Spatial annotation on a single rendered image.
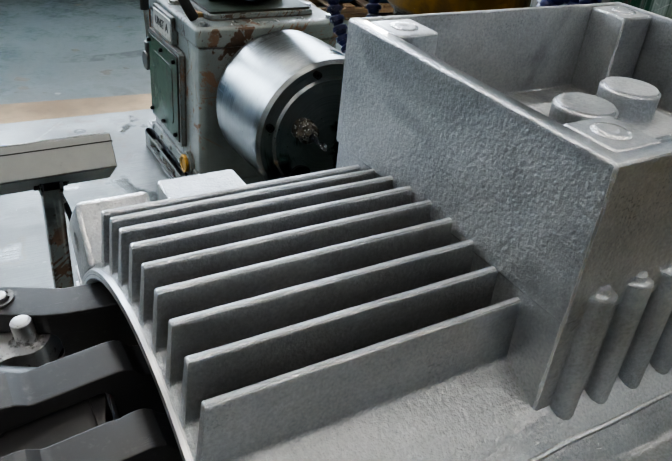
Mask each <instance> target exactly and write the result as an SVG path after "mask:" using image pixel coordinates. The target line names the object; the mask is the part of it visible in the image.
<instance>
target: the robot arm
mask: <svg viewBox="0 0 672 461"><path fill-rule="evenodd" d="M105 393H107V394H109V396H110V399H111V403H112V406H113V410H114V413H115V414H114V418H113V417H112V414H111V410H110V407H109V404H108V400H107V397H106V394H105ZM0 461H183V460H182V456H181V453H180V450H179V447H178V445H177V442H176V439H175V436H174V433H173V430H172V427H171V424H170V422H169V419H168V416H167V413H166V411H165V408H164V405H163V403H162V400H161V397H160V395H159V392H158V390H157V387H156V384H155V382H154V379H153V377H152V374H151V372H150V369H149V367H148V365H147V362H146V360H145V358H144V355H143V353H142V351H141V348H140V346H139V344H138V342H137V340H136V338H135V335H134V333H133V331H132V329H131V327H130V325H129V323H128V321H127V319H126V317H125V316H124V314H123V312H122V310H121V308H120V307H119V305H118V303H117V302H116V300H115V299H114V297H113V296H112V294H111V293H110V292H109V290H108V289H107V288H106V287H105V286H104V284H102V283H101V282H96V283H89V284H84V285H79V286H73V287H68V288H29V287H0Z"/></svg>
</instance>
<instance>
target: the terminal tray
mask: <svg viewBox="0 0 672 461"><path fill-rule="evenodd" d="M613 7H621V8H626V9H630V10H633V11H635V12H636V14H634V15H629V14H622V13H618V12H615V11H613V10H611V9H612V8H613ZM392 22H408V23H412V24H415V25H417V26H418V27H419V30H417V31H402V30H397V29H394V28H392V27H390V23H392ZM595 122H607V123H613V124H616V125H620V126H622V127H624V128H626V129H628V130H629V131H630V132H631V133H632V137H631V139H628V140H615V139H609V138H606V137H603V136H600V135H598V134H596V133H595V132H593V131H592V130H591V129H590V127H591V125H592V123H595ZM336 139H337V141H338V142H339V145H338V154H337V164H336V168H342V167H347V166H353V165H359V167H360V171H362V170H368V169H374V170H375V172H376V173H377V176H376V178H380V177H385V176H392V177H393V187H394V189H396V188H400V187H405V186H410V187H411V188H412V194H411V202H412V203H416V202H420V201H425V200H430V201H431V202H432V206H431V212H430V217H431V222H432V221H436V220H440V219H444V218H448V217H449V218H451V219H452V228H451V234H452V237H451V243H450V245H451V244H454V243H458V242H462V241H466V240H469V239H470V240H472V241H473V242H474V247H473V252H474V256H473V260H472V265H471V270H470V272H473V271H476V270H480V269H483V268H486V267H490V266H494V267H495V268H496V270H497V272H498V274H497V278H496V282H495V287H494V291H493V295H492V300H491V304H490V305H493V304H496V303H499V302H502V301H505V300H508V299H511V298H514V297H518V298H519V299H520V300H521V304H520V308H519V312H518V316H517V320H516V324H515V328H514V331H513V335H512V339H511V343H510V347H509V351H508V354H507V358H508V360H509V362H510V364H511V366H512V368H513V370H514V372H515V374H516V376H517V378H518V380H519V382H520V384H521V386H522V388H523V390H524V393H525V395H526V397H527V399H528V401H529V404H530V406H531V407H532V409H533V410H534V411H538V410H540V409H543V408H545V407H547V406H549V405H550V407H551V409H552V411H553V412H554V413H555V415H556V416H557V417H559V418H560V419H562V420H570V419H571V417H572V416H573V415H574V412H575V410H576V407H577V404H578V402H579V399H580V396H581V394H582V391H583V390H585V391H586V393H587V394H588V396H589V397H590V398H591V399H592V400H593V401H594V402H596V403H597V404H604V403H605V402H606V401H607V399H608V397H609V395H610V392H611V390H612V387H613V385H614V382H615V380H616V377H617V375H618V376H619V378H620V379H621V381H622V382H623V383H624V385H626V386H627V387H629V388H630V389H636V388H637V387H638V386H639V384H640V382H641V380H642V378H643V375H644V373H645V371H646V368H647V366H648V364H649V362H650V364H651V366H652V367H653V368H654V369H655V371H657V372H658V373H660V374H663V375H665V374H667V373H668V372H669V370H670V368H671V366H672V19H670V18H667V17H664V16H661V15H658V14H655V13H652V12H649V11H646V10H643V9H640V8H637V7H634V6H631V5H628V4H625V3H621V2H609V3H593V4H576V5H560V6H544V7H527V8H511V9H495V10H478V11H462V12H446V13H429V14H413V15H396V16H380V17H364V18H351V19H349V24H348V33H347V43H346V52H345V62H344V71H343V81H342V90H341V100H340V109H339V118H338V128H337V137H336Z"/></svg>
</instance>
